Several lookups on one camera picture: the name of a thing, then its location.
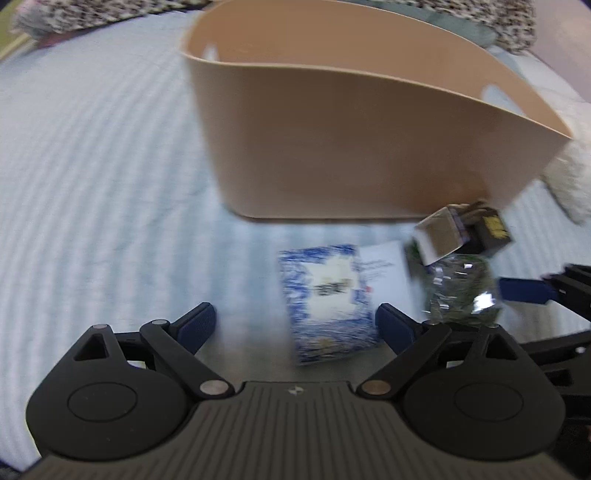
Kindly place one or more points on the white paper leaflet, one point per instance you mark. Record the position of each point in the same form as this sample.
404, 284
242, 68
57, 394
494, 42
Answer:
385, 269

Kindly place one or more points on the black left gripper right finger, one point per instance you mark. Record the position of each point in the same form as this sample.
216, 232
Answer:
414, 344

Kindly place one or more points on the white fluffy plush toy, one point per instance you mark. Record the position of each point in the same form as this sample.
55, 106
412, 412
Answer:
568, 179

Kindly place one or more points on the small black box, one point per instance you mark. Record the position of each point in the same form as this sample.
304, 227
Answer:
483, 231

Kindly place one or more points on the leopard print blanket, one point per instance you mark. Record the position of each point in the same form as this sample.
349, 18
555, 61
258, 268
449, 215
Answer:
515, 22

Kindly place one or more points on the beige plastic storage basket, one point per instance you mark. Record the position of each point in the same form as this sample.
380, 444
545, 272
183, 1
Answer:
386, 118

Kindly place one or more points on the blue striped bed sheet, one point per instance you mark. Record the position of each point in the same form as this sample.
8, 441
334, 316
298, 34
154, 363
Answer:
110, 213

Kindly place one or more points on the blue white patterned box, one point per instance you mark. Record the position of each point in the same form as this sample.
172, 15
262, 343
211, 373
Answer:
327, 302

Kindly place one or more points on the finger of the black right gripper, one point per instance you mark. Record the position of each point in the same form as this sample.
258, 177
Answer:
538, 292

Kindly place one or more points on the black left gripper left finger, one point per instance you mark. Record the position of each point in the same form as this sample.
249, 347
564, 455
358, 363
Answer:
175, 344

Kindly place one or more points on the green plastic storage bin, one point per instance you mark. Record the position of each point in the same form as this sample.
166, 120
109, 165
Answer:
13, 39

